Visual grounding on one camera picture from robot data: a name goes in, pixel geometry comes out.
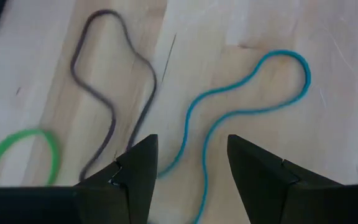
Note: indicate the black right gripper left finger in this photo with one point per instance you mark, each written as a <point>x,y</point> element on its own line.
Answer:
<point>129,193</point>

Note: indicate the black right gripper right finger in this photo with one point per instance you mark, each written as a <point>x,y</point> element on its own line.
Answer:
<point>275,193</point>

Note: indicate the green rubber band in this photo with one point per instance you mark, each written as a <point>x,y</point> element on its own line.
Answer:
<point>54,155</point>

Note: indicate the long teal rubber band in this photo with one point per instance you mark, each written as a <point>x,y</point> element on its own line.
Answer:
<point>284,53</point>

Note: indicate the thin dark purple rubber band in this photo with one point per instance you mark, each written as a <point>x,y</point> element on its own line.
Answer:
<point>104,12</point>

